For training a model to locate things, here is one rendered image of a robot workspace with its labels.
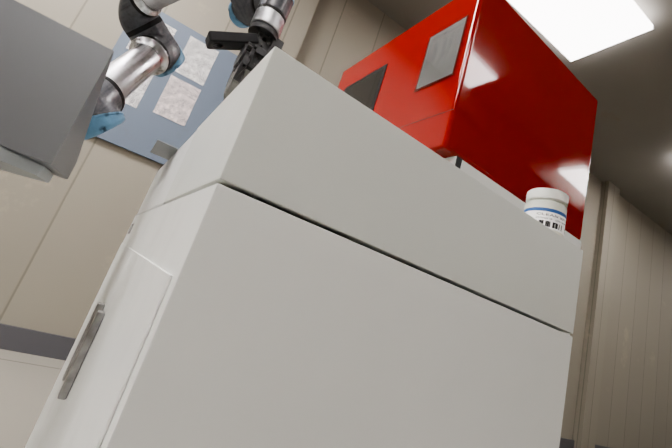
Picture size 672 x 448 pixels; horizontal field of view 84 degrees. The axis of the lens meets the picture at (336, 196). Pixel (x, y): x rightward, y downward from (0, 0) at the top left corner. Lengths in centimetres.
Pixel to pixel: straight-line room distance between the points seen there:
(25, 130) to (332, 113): 52
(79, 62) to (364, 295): 62
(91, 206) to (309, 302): 241
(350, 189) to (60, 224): 244
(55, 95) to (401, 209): 59
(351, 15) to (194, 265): 353
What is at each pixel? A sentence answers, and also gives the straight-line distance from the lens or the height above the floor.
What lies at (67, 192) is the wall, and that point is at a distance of 274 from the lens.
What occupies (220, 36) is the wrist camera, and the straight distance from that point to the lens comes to 94.
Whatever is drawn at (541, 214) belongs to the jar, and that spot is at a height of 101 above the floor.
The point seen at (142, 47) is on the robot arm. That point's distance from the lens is 128.
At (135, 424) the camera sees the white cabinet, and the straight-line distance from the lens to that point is 36.
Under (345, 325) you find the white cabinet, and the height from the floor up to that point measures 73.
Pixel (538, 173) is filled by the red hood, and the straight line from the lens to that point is 140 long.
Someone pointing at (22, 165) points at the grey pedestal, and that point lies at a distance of 79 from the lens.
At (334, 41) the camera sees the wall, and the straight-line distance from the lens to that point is 354.
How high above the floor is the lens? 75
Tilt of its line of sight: 16 degrees up
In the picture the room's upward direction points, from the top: 18 degrees clockwise
